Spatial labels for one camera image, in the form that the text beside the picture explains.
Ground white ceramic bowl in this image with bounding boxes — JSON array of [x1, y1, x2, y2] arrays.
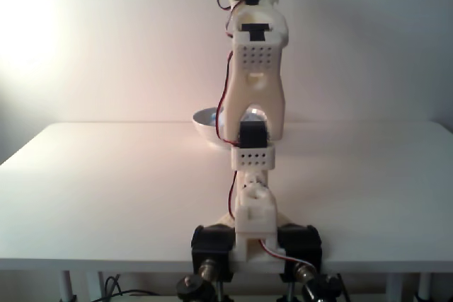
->
[[192, 106, 272, 150]]

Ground black table clamp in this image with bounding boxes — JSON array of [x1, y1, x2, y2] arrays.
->
[[277, 223, 323, 284], [190, 223, 236, 284]]

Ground white table leg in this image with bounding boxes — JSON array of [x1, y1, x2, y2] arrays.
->
[[58, 270, 71, 302], [386, 273, 405, 302], [86, 272, 101, 302], [416, 273, 431, 302]]

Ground red upper arm cable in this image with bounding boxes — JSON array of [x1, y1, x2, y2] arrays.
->
[[215, 50, 237, 148]]

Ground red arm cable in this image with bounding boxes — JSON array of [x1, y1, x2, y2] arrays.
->
[[226, 170, 239, 219], [215, 50, 237, 148]]

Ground red lower arm cable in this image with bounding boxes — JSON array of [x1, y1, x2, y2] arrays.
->
[[226, 170, 239, 219]]

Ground red white base cable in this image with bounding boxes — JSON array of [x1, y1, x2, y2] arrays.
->
[[258, 238, 316, 272]]

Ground thin black cable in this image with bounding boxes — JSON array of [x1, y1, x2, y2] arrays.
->
[[101, 273, 159, 302]]

